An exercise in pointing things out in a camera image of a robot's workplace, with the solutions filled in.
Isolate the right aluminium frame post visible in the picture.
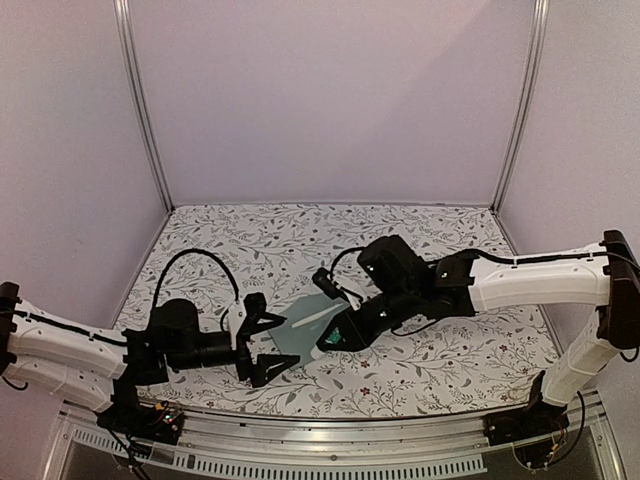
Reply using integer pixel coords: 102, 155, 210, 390
491, 0, 550, 216

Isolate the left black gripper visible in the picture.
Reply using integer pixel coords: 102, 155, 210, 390
168, 332, 300, 389

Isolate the left aluminium frame post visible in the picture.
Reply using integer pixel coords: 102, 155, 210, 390
113, 0, 175, 214

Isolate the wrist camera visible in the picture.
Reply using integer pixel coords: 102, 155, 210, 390
223, 292, 268, 350
311, 267, 346, 300

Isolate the floral patterned table mat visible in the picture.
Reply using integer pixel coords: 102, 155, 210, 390
116, 204, 558, 418

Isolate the aluminium frame post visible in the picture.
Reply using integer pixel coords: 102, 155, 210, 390
491, 0, 550, 216
113, 0, 175, 214

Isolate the beige letter paper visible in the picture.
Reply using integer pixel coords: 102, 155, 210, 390
291, 304, 344, 329

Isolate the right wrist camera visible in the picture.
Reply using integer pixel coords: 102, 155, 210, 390
311, 267, 346, 300

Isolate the left black camera cable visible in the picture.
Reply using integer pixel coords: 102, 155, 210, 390
152, 248, 240, 321

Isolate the teal blue envelope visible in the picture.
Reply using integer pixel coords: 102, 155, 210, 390
270, 293, 349, 369

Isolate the front aluminium rail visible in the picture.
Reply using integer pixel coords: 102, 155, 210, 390
42, 389, 633, 479

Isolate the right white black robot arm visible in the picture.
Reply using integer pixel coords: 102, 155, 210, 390
312, 230, 639, 436

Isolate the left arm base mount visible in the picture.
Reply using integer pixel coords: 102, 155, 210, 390
96, 401, 185, 445

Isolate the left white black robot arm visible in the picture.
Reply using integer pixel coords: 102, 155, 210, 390
1, 282, 300, 434

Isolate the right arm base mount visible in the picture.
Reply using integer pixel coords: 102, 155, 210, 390
482, 404, 569, 446

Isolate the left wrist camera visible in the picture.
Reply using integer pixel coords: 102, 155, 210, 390
223, 292, 268, 350

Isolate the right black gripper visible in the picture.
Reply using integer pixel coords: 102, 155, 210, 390
316, 283, 419, 353

